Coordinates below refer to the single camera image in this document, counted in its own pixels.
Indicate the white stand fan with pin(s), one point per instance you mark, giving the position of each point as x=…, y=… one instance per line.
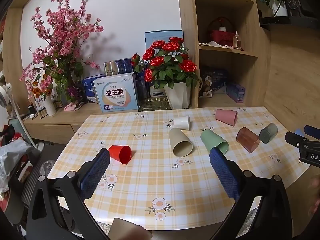
x=7, y=97

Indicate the purple box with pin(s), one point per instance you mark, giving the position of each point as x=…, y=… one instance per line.
x=236, y=93

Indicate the blue cup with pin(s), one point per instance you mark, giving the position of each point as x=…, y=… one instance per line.
x=298, y=133

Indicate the red basket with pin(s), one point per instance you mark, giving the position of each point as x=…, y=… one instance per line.
x=221, y=38

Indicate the folded paper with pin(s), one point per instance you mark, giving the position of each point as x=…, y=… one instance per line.
x=212, y=43

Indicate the row of small brown bottles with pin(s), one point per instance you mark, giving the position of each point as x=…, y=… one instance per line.
x=42, y=111

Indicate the white box with blue label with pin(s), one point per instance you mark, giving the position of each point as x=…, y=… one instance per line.
x=115, y=95

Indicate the tan blurred object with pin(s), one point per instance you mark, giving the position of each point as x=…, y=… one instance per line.
x=127, y=230

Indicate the white wall socket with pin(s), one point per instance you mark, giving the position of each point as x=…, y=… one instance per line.
x=88, y=58

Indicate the light blue flat box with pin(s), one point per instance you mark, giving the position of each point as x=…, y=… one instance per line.
x=160, y=36

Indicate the red patterned cloth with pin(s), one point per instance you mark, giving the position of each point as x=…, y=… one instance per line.
x=17, y=137

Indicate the small white and blue box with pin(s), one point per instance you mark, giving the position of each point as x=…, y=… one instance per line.
x=157, y=92

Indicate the silver can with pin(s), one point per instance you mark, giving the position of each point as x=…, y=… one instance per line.
x=110, y=68

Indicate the dark blue cylinder box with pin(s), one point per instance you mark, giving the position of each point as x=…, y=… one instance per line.
x=142, y=88

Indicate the green gold tray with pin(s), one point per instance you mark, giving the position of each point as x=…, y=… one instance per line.
x=152, y=103

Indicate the wooden low cabinet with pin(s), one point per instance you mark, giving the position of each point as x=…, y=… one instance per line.
x=55, y=127

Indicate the green cup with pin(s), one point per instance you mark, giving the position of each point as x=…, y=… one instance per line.
x=212, y=140

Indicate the glass perfume bottle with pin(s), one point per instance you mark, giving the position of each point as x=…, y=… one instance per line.
x=237, y=42

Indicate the grey translucent cup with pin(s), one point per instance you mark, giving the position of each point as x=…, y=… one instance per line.
x=267, y=133

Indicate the wooden shelf unit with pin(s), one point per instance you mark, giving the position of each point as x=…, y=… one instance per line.
x=190, y=25

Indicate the pink cup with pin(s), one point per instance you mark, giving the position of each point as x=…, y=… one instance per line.
x=225, y=116

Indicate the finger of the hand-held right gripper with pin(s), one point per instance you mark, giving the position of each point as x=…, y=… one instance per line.
x=293, y=139
x=313, y=131

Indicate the white cup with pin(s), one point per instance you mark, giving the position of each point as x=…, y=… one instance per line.
x=181, y=123

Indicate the grey plastic bag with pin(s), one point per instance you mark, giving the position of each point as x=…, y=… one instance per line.
x=15, y=160

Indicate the brown translucent cup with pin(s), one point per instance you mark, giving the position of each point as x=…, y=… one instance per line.
x=247, y=138

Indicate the beige cup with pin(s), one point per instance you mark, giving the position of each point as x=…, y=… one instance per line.
x=178, y=142

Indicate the blue and white carton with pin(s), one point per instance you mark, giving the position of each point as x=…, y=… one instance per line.
x=88, y=87

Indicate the black ribbed board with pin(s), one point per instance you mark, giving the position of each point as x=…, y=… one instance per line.
x=32, y=177

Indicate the dark biscuit box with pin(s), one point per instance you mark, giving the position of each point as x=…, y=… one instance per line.
x=206, y=82

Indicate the white vase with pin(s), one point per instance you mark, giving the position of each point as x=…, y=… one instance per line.
x=50, y=107

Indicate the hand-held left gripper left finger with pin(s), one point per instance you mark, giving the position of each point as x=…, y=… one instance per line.
x=96, y=172

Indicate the small white jar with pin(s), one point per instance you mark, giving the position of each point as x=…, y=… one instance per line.
x=222, y=29

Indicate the dark blue patterned box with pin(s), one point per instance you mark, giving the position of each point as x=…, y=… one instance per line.
x=125, y=66

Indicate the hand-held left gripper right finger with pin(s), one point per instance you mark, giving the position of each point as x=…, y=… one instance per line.
x=225, y=175

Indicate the person's right hand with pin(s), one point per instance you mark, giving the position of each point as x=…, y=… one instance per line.
x=316, y=195

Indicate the red roses in white pot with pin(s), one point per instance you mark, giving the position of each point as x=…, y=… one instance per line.
x=175, y=67

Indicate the pink blossom plant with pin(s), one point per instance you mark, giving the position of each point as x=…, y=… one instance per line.
x=62, y=35

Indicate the black metal shelf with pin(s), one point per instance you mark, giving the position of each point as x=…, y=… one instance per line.
x=305, y=10

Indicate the red cup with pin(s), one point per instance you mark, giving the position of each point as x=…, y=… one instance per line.
x=121, y=153

